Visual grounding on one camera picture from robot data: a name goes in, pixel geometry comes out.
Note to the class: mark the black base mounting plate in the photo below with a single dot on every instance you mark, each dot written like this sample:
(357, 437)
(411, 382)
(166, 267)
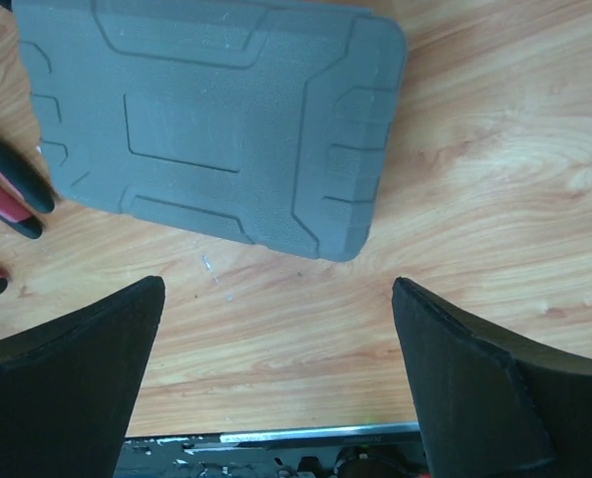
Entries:
(373, 450)

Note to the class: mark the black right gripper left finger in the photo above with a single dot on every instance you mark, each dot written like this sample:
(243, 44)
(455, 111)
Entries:
(68, 387)

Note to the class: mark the grey plastic tool case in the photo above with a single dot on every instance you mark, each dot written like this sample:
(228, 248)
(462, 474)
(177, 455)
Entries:
(261, 122)

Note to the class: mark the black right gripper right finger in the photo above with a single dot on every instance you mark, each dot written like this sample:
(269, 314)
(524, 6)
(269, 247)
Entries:
(490, 402)

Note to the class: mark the pink black pliers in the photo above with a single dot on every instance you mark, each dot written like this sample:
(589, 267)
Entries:
(22, 191)

